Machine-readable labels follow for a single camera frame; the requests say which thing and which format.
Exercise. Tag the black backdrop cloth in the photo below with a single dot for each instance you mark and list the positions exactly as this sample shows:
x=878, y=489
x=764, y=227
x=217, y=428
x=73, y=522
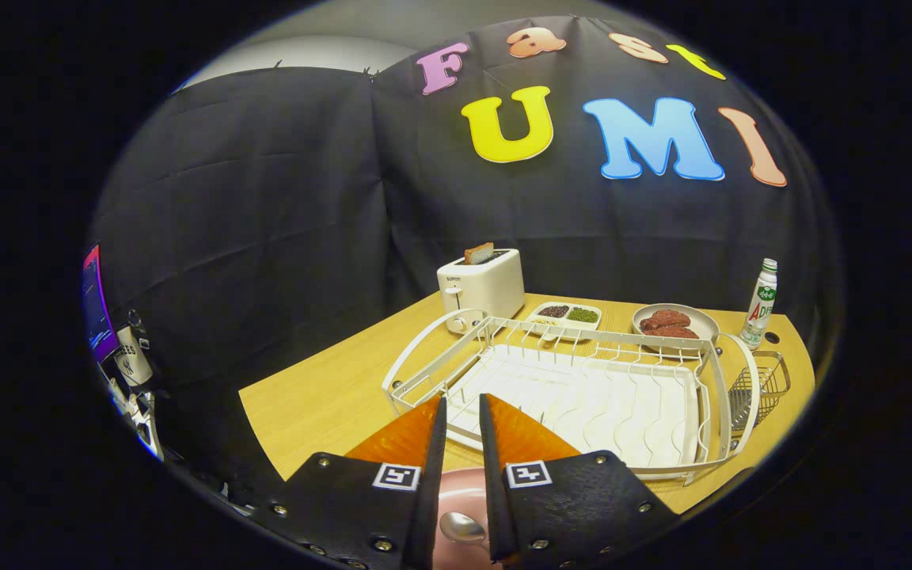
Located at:
x=266, y=237

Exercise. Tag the purple lit screen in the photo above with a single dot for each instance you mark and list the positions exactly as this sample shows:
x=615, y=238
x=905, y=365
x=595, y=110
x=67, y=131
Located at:
x=98, y=309

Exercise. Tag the grey round plate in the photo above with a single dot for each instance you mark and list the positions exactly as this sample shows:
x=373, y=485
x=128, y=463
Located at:
x=705, y=323

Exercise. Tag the brown meat piece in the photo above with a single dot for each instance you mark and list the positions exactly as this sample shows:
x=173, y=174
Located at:
x=678, y=333
x=666, y=318

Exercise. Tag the pink plate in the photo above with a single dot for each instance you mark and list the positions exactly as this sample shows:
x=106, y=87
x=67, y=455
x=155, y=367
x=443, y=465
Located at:
x=464, y=491

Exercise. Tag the brown toast slice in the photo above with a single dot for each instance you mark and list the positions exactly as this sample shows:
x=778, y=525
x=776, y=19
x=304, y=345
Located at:
x=478, y=253

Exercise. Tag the white ribbed drip tray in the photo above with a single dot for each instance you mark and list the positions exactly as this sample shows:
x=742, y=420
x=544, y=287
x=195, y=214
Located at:
x=583, y=412

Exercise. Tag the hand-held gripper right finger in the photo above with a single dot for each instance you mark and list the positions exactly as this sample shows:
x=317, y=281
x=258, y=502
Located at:
x=492, y=475

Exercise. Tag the white toaster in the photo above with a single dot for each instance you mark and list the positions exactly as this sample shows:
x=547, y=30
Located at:
x=488, y=289

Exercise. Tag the white green drink bottle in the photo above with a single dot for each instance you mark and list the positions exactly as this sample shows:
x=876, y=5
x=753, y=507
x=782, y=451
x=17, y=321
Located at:
x=758, y=313

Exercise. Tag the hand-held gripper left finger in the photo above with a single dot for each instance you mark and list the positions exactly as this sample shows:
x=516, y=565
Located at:
x=432, y=475

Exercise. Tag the white divided dish with beans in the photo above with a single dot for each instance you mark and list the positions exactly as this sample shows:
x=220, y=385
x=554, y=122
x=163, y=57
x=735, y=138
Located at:
x=563, y=326

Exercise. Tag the white metal stand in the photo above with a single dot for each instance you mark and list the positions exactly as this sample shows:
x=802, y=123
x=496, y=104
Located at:
x=147, y=419

